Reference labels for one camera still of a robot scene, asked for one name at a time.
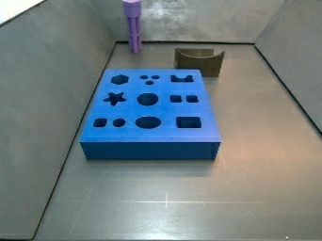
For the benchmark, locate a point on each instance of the purple three prong peg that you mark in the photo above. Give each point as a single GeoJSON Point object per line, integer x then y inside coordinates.
{"type": "Point", "coordinates": [131, 10]}

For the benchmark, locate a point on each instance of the blue foam shape board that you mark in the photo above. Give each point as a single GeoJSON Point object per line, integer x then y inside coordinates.
{"type": "Point", "coordinates": [151, 114]}

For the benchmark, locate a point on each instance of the dark curved holder bracket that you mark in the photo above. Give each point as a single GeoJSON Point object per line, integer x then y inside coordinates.
{"type": "Point", "coordinates": [200, 59]}

